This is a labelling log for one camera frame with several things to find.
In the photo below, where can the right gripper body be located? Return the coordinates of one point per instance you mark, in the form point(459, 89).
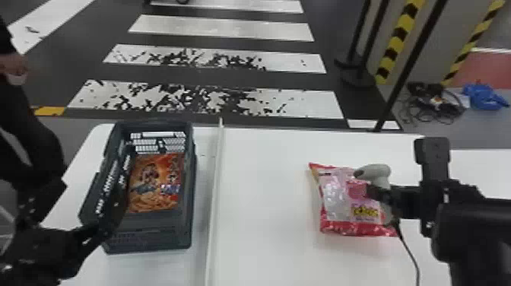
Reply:
point(451, 195)

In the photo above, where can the yellow black striped post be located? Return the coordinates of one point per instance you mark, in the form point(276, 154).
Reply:
point(399, 36)
point(471, 40)

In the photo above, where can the person's hand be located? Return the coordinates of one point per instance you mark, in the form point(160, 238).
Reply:
point(14, 67)

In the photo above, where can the black pole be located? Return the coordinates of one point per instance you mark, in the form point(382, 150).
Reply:
point(411, 60)

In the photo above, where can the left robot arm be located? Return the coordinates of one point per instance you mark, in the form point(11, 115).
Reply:
point(32, 147)

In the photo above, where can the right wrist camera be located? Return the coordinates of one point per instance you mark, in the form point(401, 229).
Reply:
point(432, 157)

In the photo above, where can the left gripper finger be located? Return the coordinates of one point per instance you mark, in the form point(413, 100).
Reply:
point(93, 235)

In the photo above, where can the black basket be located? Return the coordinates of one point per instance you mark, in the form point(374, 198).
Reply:
point(167, 227)

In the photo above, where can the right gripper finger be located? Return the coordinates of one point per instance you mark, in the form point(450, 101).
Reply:
point(399, 199)

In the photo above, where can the red snack packet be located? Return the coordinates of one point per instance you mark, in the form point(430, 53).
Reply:
point(343, 207)

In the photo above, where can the blue bag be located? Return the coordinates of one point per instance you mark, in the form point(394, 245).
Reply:
point(483, 96)

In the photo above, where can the hand scanner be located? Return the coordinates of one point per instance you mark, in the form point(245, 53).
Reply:
point(375, 172)

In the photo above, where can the orange snack packet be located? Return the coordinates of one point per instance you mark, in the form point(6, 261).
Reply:
point(155, 183)

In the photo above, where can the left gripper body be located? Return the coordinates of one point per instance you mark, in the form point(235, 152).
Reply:
point(36, 255)

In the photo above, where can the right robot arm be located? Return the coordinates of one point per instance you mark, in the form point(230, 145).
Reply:
point(479, 239)

